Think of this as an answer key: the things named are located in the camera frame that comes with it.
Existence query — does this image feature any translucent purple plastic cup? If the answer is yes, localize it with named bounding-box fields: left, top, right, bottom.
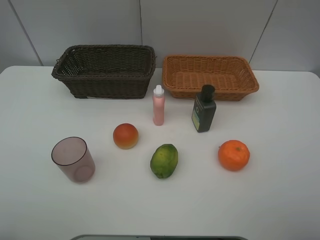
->
left=51, top=136, right=96, bottom=184

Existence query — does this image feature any green lime fruit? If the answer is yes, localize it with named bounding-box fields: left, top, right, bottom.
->
left=150, top=144, right=179, bottom=179

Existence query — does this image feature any light orange wicker basket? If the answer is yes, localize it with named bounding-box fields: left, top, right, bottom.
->
left=162, top=55, right=260, bottom=101

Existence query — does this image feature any pink bottle white cap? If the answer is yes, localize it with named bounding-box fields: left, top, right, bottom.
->
left=152, top=84, right=165, bottom=126

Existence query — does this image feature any dark green bottle black cap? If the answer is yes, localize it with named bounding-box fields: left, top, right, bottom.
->
left=191, top=84, right=217, bottom=133

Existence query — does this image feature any orange tangerine fruit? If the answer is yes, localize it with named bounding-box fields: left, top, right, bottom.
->
left=217, top=140, right=251, bottom=172

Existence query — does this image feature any red yellow peach fruit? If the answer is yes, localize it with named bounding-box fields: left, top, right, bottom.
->
left=113, top=123, right=139, bottom=150

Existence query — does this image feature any dark brown wicker basket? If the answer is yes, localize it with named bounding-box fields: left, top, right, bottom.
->
left=51, top=44, right=156, bottom=99

